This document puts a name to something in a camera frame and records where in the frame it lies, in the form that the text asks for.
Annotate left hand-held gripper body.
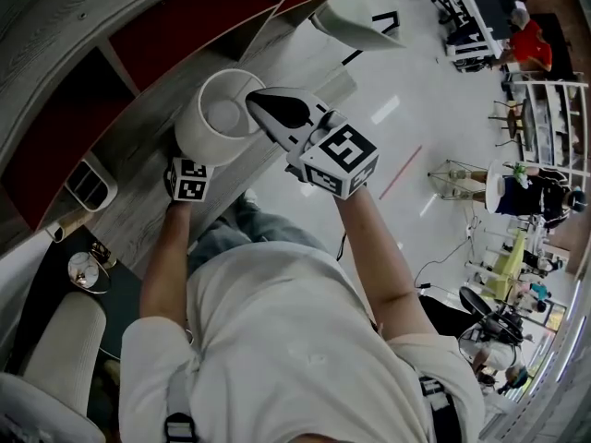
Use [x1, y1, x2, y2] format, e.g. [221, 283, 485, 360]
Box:
[164, 156, 216, 202]

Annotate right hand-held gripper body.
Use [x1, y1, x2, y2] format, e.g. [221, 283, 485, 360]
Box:
[285, 110, 380, 200]

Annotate white table lamp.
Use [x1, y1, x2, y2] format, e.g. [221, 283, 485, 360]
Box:
[174, 68, 267, 168]

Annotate person's right forearm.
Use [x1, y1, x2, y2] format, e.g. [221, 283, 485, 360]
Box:
[332, 185, 426, 336]

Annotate person's left forearm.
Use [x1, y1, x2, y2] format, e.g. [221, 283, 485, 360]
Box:
[138, 198, 195, 325]

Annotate grey wooden desk with shelves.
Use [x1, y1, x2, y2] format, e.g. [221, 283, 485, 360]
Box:
[0, 0, 357, 276]

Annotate red floor tape strip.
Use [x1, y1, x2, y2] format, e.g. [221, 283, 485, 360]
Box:
[378, 145, 424, 201]

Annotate person's grey trousers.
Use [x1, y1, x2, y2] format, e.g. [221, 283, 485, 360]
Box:
[187, 191, 330, 276]

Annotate white pen organizer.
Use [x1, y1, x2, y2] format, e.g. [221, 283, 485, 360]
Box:
[64, 159, 119, 214]

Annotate beige tube with dark end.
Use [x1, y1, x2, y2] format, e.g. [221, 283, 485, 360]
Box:
[45, 210, 93, 244]

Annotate white round side table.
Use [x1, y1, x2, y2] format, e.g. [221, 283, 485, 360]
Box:
[484, 159, 504, 214]

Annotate dark green carpet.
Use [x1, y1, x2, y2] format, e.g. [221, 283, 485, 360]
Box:
[8, 226, 144, 387]

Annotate black office chair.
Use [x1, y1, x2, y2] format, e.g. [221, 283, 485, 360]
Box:
[431, 0, 476, 30]

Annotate person's white shirt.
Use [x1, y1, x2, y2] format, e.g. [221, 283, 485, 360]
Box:
[117, 240, 486, 443]

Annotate yellow-green chair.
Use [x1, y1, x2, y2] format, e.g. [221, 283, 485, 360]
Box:
[484, 228, 527, 302]

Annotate white shelf unit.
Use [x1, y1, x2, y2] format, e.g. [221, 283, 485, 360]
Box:
[505, 78, 591, 177]

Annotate person's black harness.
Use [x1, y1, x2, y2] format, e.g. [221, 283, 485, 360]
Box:
[163, 371, 463, 443]

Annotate grey chair with black frame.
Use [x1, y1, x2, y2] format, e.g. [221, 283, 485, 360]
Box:
[308, 0, 407, 66]

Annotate wire frame side table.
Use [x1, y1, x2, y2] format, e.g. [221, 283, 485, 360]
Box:
[427, 158, 490, 201]

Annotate black cable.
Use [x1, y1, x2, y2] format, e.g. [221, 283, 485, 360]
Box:
[415, 237, 472, 290]

